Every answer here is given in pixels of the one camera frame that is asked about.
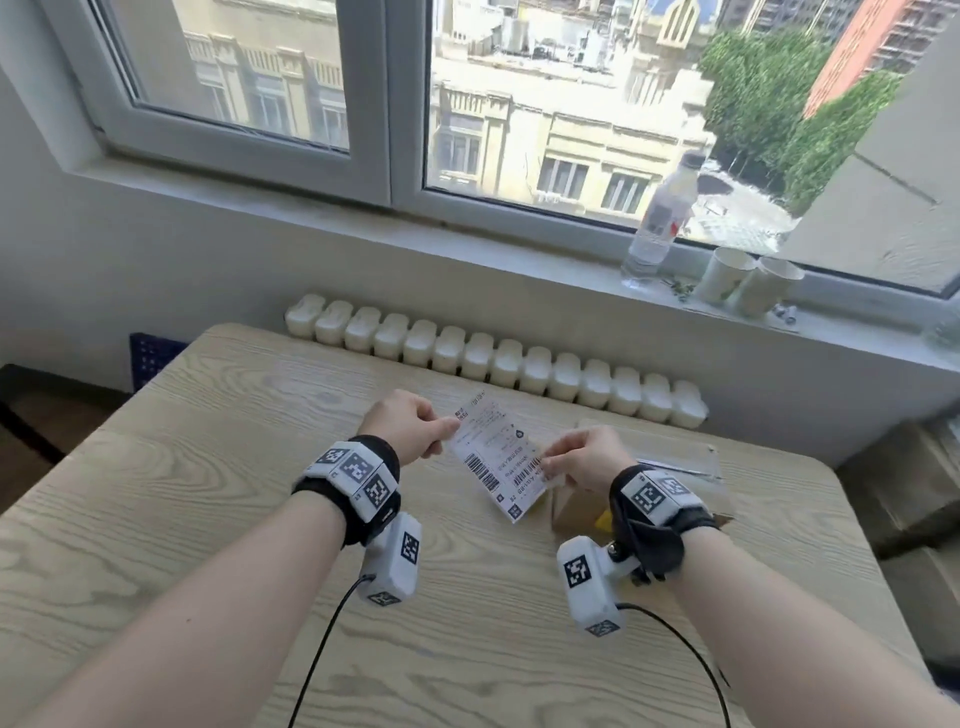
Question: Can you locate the person's right hand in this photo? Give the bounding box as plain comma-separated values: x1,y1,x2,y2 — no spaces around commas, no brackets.
540,425,639,497

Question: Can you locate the person's left hand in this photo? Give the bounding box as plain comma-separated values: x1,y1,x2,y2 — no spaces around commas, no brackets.
357,389,462,468

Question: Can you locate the white barcode shipping label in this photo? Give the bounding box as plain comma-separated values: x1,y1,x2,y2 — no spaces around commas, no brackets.
450,393,565,525

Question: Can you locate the person's right forearm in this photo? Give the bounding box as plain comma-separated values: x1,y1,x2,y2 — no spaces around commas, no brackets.
663,525,960,728

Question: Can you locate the person's left forearm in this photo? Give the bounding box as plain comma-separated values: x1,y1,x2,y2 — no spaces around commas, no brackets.
0,489,348,728

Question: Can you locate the brown cardboard box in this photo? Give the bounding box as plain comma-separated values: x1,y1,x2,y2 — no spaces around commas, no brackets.
549,480,736,535

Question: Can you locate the white radiator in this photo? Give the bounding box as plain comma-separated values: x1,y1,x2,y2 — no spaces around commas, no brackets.
284,293,710,430

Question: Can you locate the clear plastic bag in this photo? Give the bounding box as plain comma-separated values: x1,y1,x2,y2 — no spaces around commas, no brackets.
576,420,725,483

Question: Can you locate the white paper cup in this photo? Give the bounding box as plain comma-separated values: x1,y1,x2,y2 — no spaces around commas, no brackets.
731,256,806,319
691,246,757,305

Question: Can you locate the clear plastic water bottle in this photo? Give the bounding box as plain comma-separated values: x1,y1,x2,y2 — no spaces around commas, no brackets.
620,150,708,291

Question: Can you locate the blue perforated crate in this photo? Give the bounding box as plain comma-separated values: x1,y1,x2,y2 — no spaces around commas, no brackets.
129,332,189,394

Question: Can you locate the left wrist camera with markers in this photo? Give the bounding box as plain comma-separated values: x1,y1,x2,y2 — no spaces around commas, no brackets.
291,435,423,608

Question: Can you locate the wrist camera with markers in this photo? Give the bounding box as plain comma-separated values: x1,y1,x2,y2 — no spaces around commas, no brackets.
291,435,423,608
555,464,720,639

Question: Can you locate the right wrist camera with markers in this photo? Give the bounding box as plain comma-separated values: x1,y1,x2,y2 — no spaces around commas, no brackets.
555,464,720,639

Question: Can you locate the black right camera cable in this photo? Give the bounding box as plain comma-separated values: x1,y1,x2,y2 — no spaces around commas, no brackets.
616,603,733,728

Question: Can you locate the black camera cable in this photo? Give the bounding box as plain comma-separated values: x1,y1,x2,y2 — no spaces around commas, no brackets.
288,574,370,728
616,603,733,728

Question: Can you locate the black left camera cable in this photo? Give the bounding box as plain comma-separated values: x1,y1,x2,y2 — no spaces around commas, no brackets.
288,574,370,728

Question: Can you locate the white window frame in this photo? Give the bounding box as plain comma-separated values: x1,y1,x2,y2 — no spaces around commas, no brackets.
36,0,960,331

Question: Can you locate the black furniture frame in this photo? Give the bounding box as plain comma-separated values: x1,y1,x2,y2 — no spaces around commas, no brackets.
0,363,132,466

